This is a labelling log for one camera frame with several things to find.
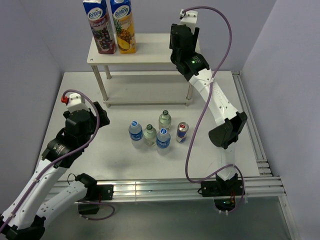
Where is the front green-cap glass bottle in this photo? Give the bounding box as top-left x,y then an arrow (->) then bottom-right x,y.
143,124 -> 157,147

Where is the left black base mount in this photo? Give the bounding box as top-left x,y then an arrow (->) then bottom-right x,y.
78,184 -> 114,216

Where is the yellow pineapple juice carton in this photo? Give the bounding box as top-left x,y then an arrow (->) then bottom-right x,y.
110,0 -> 137,54

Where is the purple grape juice carton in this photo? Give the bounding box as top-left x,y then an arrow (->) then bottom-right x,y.
82,0 -> 116,55

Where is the white two-tier shelf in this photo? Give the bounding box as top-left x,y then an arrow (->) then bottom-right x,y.
87,33 -> 193,108

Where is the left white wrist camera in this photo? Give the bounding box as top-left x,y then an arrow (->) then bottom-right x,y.
61,93 -> 90,113

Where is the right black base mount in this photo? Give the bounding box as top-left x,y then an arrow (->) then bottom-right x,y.
197,179 -> 246,215

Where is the aluminium rail frame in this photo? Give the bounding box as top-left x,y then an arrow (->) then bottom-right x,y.
43,71 -> 300,240

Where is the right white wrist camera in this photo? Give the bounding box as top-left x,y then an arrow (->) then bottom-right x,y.
179,9 -> 198,34

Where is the blue red bull can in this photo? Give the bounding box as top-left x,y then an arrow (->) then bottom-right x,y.
176,122 -> 189,143

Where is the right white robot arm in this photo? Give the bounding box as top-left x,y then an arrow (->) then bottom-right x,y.
169,23 -> 248,195

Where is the green-cap glass bottle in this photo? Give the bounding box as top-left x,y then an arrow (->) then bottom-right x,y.
143,124 -> 157,147
158,110 -> 172,130

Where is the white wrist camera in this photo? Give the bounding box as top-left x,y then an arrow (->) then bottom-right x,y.
179,9 -> 198,34
61,93 -> 90,113

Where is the blue-cap water bottle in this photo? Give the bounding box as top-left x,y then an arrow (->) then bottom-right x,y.
156,128 -> 171,156
128,120 -> 143,149

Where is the rear green-cap glass bottle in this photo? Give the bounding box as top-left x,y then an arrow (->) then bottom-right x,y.
158,110 -> 172,130

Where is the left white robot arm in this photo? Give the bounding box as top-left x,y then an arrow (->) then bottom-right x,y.
0,97 -> 110,240

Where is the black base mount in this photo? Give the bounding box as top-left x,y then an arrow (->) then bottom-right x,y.
197,179 -> 246,215
78,184 -> 114,216

